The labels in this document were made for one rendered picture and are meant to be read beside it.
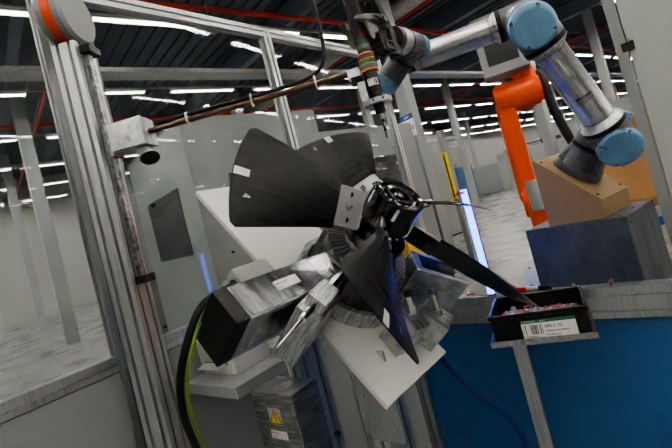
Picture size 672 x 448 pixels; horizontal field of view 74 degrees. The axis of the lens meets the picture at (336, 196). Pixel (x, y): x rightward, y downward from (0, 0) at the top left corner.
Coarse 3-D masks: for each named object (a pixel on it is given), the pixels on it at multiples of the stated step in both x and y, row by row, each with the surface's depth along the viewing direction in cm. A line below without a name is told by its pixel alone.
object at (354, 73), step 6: (348, 72) 107; (354, 72) 107; (348, 78) 107; (354, 78) 106; (360, 78) 106; (354, 84) 107; (360, 84) 107; (360, 90) 107; (366, 90) 106; (360, 96) 107; (366, 96) 106; (378, 96) 104; (384, 96) 104; (390, 96) 106; (366, 102) 106; (372, 102) 105; (378, 102) 106; (366, 108) 109; (372, 108) 111
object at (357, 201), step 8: (344, 192) 95; (360, 192) 97; (344, 200) 95; (352, 200) 96; (360, 200) 97; (344, 208) 95; (360, 208) 97; (336, 216) 94; (344, 216) 95; (352, 216) 96; (360, 216) 96; (336, 224) 94; (344, 224) 95; (352, 224) 96
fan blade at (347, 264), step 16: (368, 240) 77; (384, 240) 84; (352, 256) 70; (368, 256) 74; (384, 256) 80; (352, 272) 67; (368, 272) 71; (384, 272) 76; (368, 288) 69; (384, 288) 73; (368, 304) 67; (384, 304) 71; (400, 304) 81; (400, 320) 75; (400, 336) 71
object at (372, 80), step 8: (368, 72) 106; (376, 72) 107; (368, 80) 106; (376, 80) 106; (368, 88) 107; (376, 88) 106; (376, 96) 106; (376, 104) 106; (376, 112) 107; (384, 112) 107
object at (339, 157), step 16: (320, 144) 121; (336, 144) 120; (352, 144) 118; (368, 144) 118; (320, 160) 116; (336, 160) 115; (352, 160) 113; (368, 160) 111; (336, 176) 111; (352, 176) 109
